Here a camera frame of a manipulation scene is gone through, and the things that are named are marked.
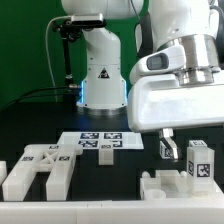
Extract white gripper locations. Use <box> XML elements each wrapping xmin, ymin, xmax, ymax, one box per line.
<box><xmin>127</xmin><ymin>70</ymin><xmax>224</xmax><ymax>160</ymax></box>

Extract white chair seat block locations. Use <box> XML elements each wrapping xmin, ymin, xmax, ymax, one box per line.
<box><xmin>140</xmin><ymin>170</ymin><xmax>224</xmax><ymax>201</ymax></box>

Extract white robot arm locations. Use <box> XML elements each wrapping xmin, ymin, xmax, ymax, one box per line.
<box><xmin>61</xmin><ymin>0</ymin><xmax>224</xmax><ymax>140</ymax></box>

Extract white marker cube left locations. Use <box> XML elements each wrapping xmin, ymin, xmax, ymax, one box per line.
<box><xmin>160</xmin><ymin>142</ymin><xmax>171</xmax><ymax>159</ymax></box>

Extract white marker cube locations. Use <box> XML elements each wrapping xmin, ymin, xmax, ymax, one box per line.
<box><xmin>160</xmin><ymin>142</ymin><xmax>171</xmax><ymax>159</ymax></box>
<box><xmin>189</xmin><ymin>140</ymin><xmax>207</xmax><ymax>147</ymax></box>

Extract white marker cube right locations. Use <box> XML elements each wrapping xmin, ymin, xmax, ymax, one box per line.
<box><xmin>189</xmin><ymin>140</ymin><xmax>207</xmax><ymax>147</ymax></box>

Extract white small block left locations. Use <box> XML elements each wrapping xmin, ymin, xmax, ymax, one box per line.
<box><xmin>0</xmin><ymin>161</ymin><xmax>7</xmax><ymax>185</ymax></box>

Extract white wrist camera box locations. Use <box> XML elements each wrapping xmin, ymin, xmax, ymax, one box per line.
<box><xmin>129</xmin><ymin>45</ymin><xmax>186</xmax><ymax>84</ymax></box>

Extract white marker base plate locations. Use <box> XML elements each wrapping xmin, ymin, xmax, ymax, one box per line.
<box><xmin>58</xmin><ymin>132</ymin><xmax>144</xmax><ymax>150</ymax></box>

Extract white border wall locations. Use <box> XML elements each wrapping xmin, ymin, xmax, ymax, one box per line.
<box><xmin>0</xmin><ymin>199</ymin><xmax>224</xmax><ymax>224</ymax></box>

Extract white chair back frame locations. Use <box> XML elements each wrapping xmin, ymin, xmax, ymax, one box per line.
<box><xmin>2</xmin><ymin>144</ymin><xmax>83</xmax><ymax>201</ymax></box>

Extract black cables at base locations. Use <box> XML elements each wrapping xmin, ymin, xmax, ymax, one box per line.
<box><xmin>0</xmin><ymin>85</ymin><xmax>82</xmax><ymax>113</ymax></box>

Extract black camera on stand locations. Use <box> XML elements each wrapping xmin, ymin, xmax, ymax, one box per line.
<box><xmin>50</xmin><ymin>14</ymin><xmax>106</xmax><ymax>87</ymax></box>

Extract white camera cable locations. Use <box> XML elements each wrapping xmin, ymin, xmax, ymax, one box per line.
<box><xmin>45</xmin><ymin>15</ymin><xmax>73</xmax><ymax>103</ymax></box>

